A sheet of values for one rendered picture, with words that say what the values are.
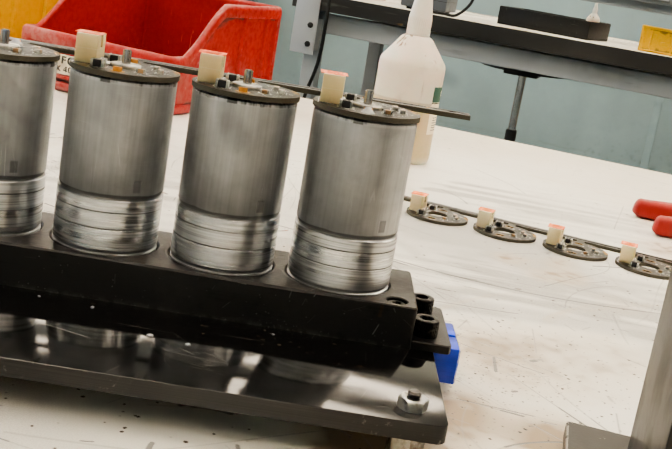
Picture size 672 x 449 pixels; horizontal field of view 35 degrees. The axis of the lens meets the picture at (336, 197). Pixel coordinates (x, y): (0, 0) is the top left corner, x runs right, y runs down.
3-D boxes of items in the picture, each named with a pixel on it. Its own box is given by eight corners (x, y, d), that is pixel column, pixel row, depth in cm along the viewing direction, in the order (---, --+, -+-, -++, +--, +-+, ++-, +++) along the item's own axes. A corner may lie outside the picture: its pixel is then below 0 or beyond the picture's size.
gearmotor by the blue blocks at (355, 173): (383, 337, 24) (424, 119, 23) (278, 320, 24) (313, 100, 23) (380, 303, 27) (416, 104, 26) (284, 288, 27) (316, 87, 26)
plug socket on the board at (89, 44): (107, 66, 24) (110, 37, 24) (69, 60, 24) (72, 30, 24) (114, 63, 25) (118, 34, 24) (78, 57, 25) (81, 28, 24)
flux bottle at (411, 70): (441, 164, 55) (478, -31, 52) (399, 166, 52) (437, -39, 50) (391, 148, 57) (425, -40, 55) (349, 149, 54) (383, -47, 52)
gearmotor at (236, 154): (262, 318, 24) (297, 98, 23) (156, 301, 24) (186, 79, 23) (270, 286, 27) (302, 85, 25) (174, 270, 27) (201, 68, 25)
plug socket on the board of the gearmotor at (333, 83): (352, 107, 24) (357, 78, 24) (315, 101, 24) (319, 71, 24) (352, 102, 25) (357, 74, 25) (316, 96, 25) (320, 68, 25)
